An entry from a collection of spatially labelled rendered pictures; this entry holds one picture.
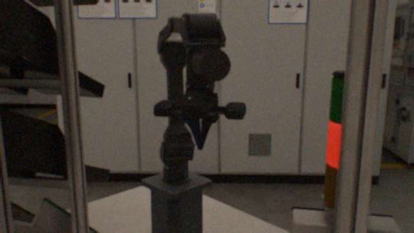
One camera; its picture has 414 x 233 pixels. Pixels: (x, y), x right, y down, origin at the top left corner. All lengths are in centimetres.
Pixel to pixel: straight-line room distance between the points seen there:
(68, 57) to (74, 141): 13
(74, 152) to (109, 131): 325
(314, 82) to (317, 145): 62
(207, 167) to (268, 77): 107
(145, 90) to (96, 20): 79
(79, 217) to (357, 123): 44
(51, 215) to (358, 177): 45
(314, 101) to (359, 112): 335
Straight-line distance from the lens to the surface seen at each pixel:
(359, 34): 40
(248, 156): 379
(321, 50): 372
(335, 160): 45
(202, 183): 105
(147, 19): 366
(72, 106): 60
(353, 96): 40
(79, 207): 64
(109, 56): 374
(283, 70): 366
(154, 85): 367
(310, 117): 378
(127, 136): 383
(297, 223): 47
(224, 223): 128
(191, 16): 75
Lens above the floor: 145
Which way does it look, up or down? 12 degrees down
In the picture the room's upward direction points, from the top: straight up
